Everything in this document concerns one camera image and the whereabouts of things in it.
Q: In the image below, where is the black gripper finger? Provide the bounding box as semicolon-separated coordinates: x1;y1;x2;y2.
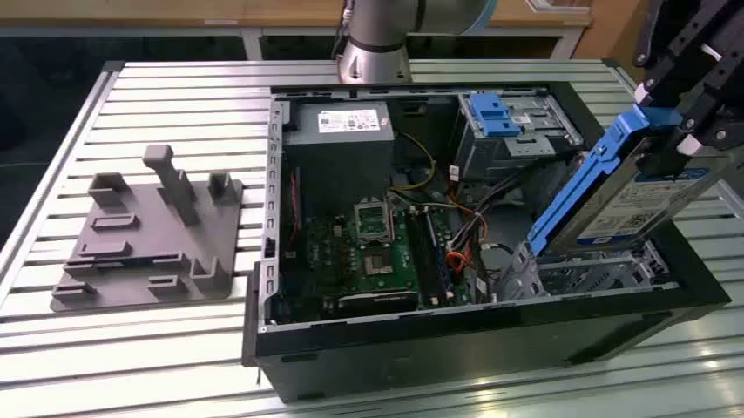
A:
632;0;726;115
675;0;744;154

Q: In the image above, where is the hard disk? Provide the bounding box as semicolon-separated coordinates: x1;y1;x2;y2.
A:
525;108;731;257

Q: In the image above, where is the blue RAM slot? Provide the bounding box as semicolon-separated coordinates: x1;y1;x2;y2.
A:
426;207;460;301

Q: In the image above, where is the black RAM slot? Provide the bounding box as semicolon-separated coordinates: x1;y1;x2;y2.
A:
405;206;442;307

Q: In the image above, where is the drive cage with blue latch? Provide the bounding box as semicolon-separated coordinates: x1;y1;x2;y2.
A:
454;90;587;183

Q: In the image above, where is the grey power supply unit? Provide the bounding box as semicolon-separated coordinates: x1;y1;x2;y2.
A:
282;100;398;219

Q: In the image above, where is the CPU socket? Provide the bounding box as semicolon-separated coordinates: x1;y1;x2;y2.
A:
353;198;397;245

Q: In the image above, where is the square chipset chip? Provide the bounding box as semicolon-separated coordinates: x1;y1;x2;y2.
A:
364;247;398;278

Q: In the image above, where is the black PC case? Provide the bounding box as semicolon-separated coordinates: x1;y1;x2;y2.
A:
241;80;732;404

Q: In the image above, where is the black graphics card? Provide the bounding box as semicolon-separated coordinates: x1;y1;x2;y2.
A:
321;287;421;313

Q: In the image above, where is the green motherboard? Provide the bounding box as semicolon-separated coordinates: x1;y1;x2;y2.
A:
283;191;484;323

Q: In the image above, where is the wooden cabinet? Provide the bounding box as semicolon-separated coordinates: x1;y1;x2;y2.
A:
0;0;595;28

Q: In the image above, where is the grey parts rack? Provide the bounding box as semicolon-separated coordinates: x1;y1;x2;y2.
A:
50;145;246;313

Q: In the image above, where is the black wire bundle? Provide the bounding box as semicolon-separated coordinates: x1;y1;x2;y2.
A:
453;160;560;245

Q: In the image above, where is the yellow wire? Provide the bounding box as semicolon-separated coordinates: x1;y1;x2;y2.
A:
390;132;438;192

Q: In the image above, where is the orange wire bundle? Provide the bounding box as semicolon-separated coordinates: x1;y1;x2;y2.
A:
444;204;490;280

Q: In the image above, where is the thin red wire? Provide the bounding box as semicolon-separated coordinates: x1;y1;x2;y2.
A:
289;168;305;256

